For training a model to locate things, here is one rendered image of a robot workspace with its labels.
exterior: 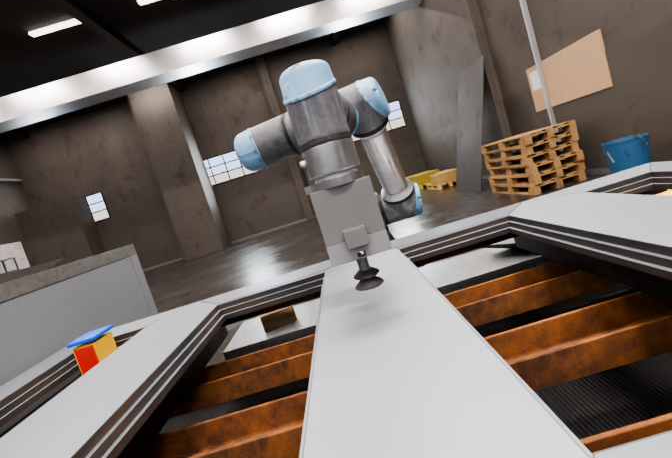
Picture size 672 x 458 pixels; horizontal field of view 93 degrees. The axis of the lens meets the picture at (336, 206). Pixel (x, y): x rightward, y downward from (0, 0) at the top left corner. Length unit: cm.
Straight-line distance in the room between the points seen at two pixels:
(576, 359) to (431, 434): 35
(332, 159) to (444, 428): 30
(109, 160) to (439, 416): 1399
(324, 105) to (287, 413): 50
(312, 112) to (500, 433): 36
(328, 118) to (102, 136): 1397
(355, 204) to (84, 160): 1430
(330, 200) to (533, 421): 29
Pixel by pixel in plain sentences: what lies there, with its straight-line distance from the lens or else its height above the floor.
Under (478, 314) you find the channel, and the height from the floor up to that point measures 70.
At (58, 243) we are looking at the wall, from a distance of 1448.
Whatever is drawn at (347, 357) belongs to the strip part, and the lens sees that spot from 40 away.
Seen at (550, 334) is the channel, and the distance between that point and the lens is 67.
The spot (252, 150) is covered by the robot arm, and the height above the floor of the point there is 114.
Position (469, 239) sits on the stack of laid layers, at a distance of 80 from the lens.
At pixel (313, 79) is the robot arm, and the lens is 44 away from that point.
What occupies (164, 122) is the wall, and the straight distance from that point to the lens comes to 1224.
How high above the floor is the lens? 104
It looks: 4 degrees down
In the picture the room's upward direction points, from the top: 17 degrees counter-clockwise
